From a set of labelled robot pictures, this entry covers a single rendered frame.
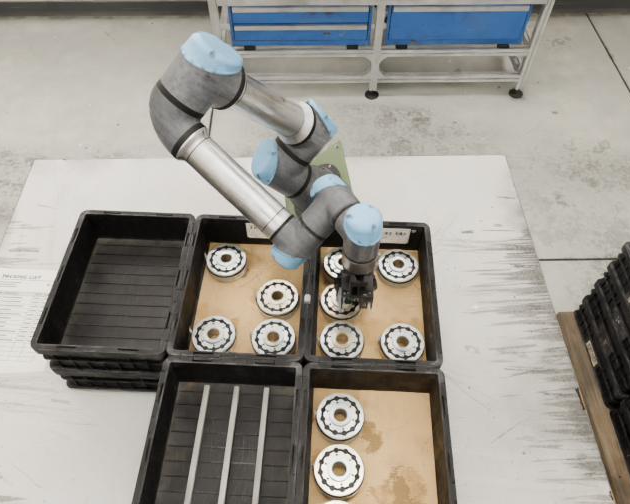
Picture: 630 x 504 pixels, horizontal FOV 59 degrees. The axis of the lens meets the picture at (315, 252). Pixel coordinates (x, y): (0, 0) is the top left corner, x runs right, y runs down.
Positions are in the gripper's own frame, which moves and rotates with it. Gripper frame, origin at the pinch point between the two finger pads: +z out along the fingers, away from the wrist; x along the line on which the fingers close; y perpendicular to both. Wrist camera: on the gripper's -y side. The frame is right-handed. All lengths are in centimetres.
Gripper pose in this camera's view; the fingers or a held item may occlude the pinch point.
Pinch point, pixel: (353, 301)
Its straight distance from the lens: 137.5
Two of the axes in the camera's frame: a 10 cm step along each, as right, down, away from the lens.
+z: 0.0, 5.9, 8.1
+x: 10.0, 0.3, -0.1
